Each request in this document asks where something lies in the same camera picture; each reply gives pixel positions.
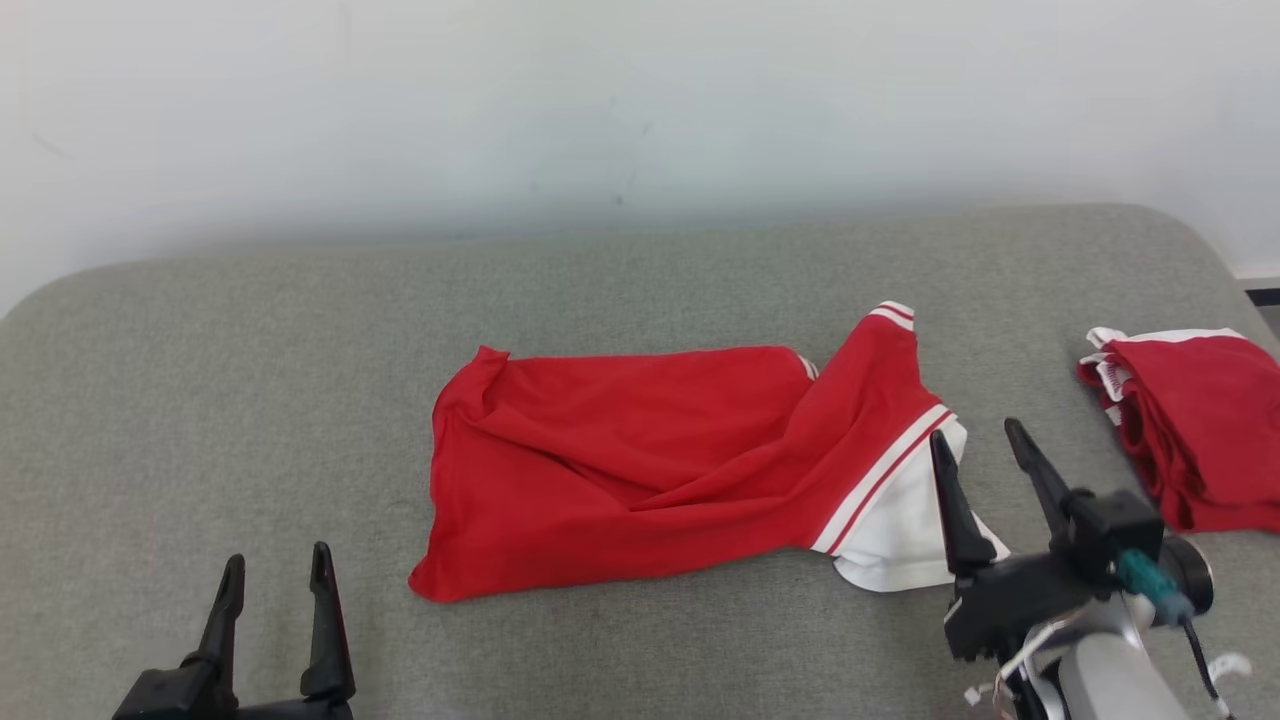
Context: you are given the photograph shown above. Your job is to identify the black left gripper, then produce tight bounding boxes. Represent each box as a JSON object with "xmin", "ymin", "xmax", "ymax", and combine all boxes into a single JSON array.
[{"xmin": 180, "ymin": 542, "xmax": 356, "ymax": 720}]

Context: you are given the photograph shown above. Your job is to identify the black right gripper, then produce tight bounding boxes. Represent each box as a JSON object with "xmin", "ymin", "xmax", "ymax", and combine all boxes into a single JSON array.
[{"xmin": 928, "ymin": 418, "xmax": 1121, "ymax": 663}]

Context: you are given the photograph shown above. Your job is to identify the red white shorts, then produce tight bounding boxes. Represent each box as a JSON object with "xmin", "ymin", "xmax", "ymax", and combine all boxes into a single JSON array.
[{"xmin": 1077, "ymin": 326, "xmax": 1280, "ymax": 534}]

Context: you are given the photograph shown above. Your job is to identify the red white basketball jersey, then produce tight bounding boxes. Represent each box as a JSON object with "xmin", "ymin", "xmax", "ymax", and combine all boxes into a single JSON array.
[{"xmin": 408, "ymin": 300, "xmax": 1011, "ymax": 605}]

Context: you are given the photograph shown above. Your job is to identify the teal right camera connector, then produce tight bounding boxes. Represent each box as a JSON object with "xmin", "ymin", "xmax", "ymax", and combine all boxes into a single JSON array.
[{"xmin": 1115, "ymin": 548, "xmax": 1196, "ymax": 626}]

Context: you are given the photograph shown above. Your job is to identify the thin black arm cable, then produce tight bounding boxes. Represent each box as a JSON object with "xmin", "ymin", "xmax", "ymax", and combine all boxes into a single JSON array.
[{"xmin": 1180, "ymin": 615, "xmax": 1236, "ymax": 720}]

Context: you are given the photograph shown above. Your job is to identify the white cable clip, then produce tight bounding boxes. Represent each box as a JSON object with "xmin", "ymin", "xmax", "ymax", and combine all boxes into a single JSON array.
[{"xmin": 1205, "ymin": 650, "xmax": 1253, "ymax": 691}]

